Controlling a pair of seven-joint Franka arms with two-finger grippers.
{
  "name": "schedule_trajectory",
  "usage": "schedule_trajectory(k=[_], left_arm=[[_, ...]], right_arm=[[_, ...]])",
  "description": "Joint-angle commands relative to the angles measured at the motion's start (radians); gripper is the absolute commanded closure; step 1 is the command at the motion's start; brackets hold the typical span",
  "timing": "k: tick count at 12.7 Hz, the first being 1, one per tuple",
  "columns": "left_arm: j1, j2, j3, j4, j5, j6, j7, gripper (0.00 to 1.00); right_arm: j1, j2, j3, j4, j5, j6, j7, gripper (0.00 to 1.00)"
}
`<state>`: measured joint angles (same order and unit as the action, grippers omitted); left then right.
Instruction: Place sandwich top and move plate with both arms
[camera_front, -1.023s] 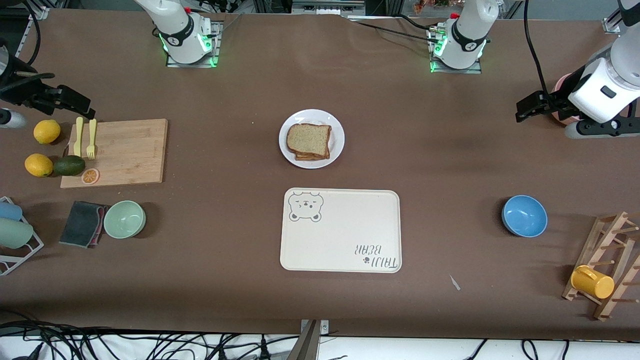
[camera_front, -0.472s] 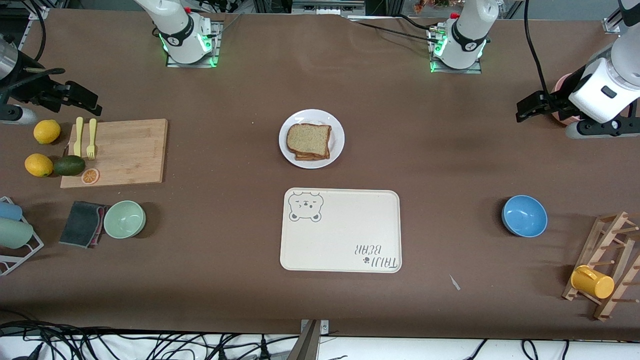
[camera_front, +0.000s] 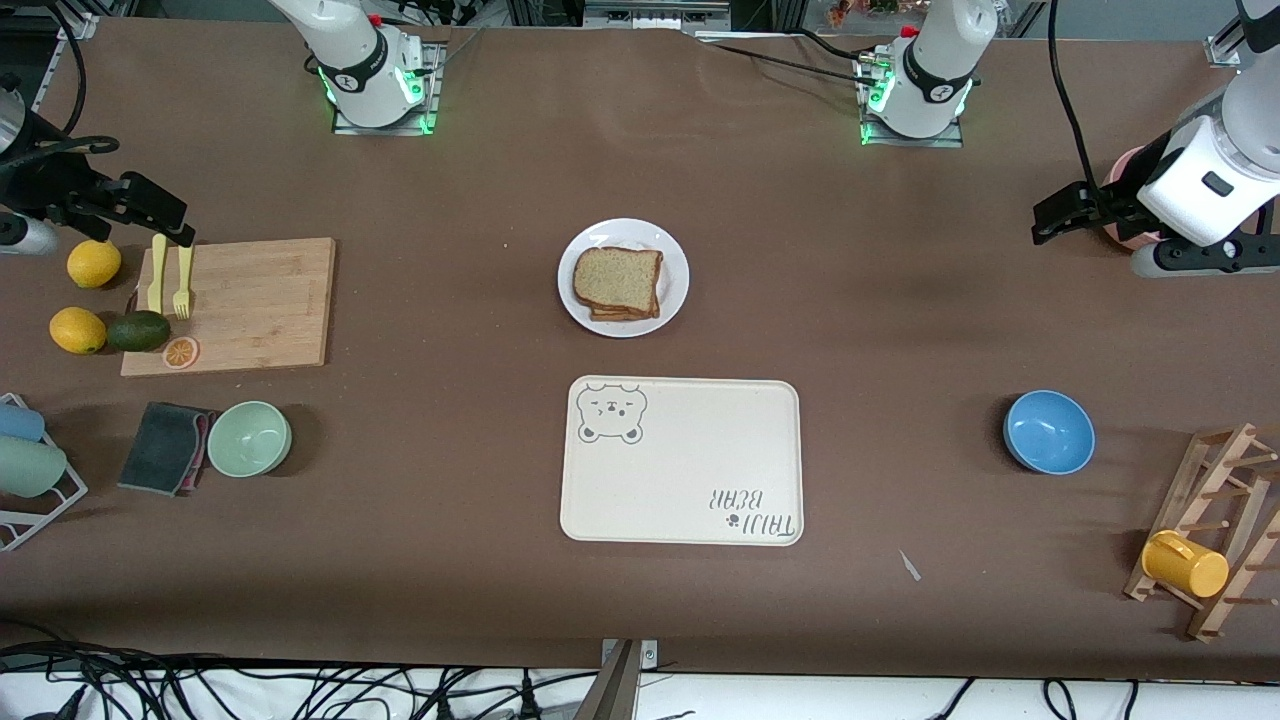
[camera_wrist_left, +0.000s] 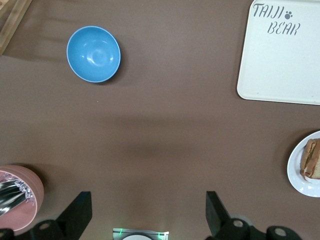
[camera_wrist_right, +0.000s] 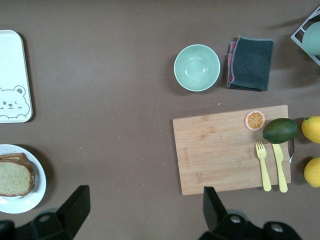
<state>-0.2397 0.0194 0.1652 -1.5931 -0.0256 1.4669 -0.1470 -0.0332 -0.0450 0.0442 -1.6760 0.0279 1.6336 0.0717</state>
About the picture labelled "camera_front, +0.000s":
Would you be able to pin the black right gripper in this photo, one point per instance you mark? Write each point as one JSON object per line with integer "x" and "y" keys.
{"x": 48, "y": 186}

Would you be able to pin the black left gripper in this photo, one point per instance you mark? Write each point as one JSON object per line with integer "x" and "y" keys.
{"x": 1112, "y": 204}

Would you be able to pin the brown bread slice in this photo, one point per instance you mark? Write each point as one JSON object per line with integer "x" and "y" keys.
{"x": 615, "y": 275}
{"x": 630, "y": 315}

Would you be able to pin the round white plate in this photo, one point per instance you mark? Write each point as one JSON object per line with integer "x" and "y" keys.
{"x": 575, "y": 300}

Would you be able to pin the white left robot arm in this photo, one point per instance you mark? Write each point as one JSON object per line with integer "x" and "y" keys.
{"x": 940, "y": 60}

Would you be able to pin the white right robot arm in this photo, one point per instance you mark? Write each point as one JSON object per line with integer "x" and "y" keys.
{"x": 360, "y": 60}

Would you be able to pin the yellow lemon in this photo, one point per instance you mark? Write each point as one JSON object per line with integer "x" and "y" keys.
{"x": 78, "y": 330}
{"x": 93, "y": 264}

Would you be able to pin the pink ribbed bowl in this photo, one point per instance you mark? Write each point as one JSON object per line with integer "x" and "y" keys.
{"x": 1120, "y": 170}

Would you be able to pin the yellow plastic knife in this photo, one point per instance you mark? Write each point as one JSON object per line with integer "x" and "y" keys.
{"x": 156, "y": 280}

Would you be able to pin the yellow plastic fork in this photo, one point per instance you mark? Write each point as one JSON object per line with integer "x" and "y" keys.
{"x": 182, "y": 285}

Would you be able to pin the green avocado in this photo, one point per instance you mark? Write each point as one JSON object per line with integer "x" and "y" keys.
{"x": 138, "y": 331}

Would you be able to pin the toy orange slice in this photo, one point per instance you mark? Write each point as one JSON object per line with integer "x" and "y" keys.
{"x": 181, "y": 352}

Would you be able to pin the bamboo cutting board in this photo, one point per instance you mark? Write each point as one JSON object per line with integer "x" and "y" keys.
{"x": 260, "y": 300}

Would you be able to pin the blue bowl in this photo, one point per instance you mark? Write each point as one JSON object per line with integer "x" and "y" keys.
{"x": 1049, "y": 432}

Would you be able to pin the pink folded cloth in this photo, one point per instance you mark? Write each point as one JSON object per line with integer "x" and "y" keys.
{"x": 203, "y": 430}

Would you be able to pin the dark grey folded cloth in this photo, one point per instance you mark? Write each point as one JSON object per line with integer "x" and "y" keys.
{"x": 160, "y": 445}

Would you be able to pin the light blue cup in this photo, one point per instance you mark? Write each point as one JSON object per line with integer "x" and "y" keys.
{"x": 20, "y": 422}

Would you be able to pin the pale green bowl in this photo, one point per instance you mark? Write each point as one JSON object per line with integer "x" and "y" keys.
{"x": 249, "y": 438}

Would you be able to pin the pale green cup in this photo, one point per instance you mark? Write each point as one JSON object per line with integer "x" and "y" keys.
{"x": 30, "y": 467}

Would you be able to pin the wooden cup rack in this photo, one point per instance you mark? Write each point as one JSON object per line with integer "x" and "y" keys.
{"x": 1225, "y": 447}

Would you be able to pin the colourful artificial flowers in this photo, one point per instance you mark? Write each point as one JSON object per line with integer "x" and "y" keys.
{"x": 865, "y": 10}

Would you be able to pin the yellow mug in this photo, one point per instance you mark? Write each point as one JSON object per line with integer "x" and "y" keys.
{"x": 1185, "y": 565}

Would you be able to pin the small white paper scrap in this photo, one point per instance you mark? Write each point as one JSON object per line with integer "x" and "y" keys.
{"x": 909, "y": 565}

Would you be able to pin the cream bear print tray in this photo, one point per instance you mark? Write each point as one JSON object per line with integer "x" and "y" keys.
{"x": 700, "y": 450}

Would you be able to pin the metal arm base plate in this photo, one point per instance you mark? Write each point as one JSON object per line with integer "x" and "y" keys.
{"x": 432, "y": 85}
{"x": 940, "y": 140}

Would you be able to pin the dark metal frame rail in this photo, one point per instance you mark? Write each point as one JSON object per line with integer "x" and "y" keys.
{"x": 650, "y": 12}

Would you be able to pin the grey metal bracket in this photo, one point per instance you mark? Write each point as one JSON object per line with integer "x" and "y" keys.
{"x": 620, "y": 685}

